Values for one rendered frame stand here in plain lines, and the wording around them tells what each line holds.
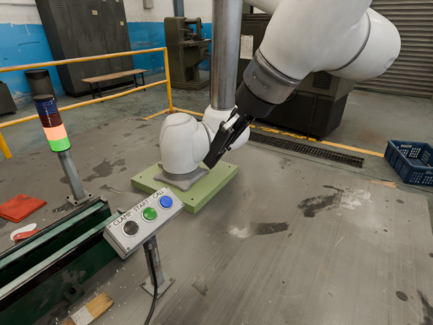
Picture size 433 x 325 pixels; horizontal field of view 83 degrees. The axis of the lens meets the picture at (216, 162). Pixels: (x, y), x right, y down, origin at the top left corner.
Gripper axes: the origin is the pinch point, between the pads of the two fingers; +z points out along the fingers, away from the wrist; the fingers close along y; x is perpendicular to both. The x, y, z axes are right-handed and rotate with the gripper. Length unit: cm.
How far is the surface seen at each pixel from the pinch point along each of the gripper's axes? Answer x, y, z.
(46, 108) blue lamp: -52, 10, 28
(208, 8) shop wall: -409, -607, 195
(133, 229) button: 0.7, 21.9, 9.6
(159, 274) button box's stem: 10.9, 16.8, 29.1
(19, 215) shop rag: -40, 28, 66
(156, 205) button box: -0.8, 14.2, 10.3
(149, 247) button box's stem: 4.8, 18.9, 17.2
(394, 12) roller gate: -24, -621, -31
